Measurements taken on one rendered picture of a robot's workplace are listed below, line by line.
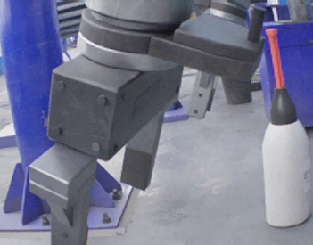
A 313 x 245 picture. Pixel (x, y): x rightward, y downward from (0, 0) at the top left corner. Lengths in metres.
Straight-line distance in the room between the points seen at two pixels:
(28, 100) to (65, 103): 2.04
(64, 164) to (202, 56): 0.11
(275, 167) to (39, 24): 1.24
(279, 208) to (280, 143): 0.27
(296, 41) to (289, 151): 1.49
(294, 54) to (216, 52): 2.96
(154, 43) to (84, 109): 0.06
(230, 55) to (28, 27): 2.06
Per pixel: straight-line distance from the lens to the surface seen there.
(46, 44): 2.36
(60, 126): 0.33
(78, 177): 0.31
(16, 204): 2.62
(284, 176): 1.91
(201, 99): 0.73
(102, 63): 0.33
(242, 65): 0.31
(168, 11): 0.32
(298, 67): 3.28
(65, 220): 0.35
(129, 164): 0.47
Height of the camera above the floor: 0.89
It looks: 11 degrees down
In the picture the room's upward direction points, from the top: 9 degrees counter-clockwise
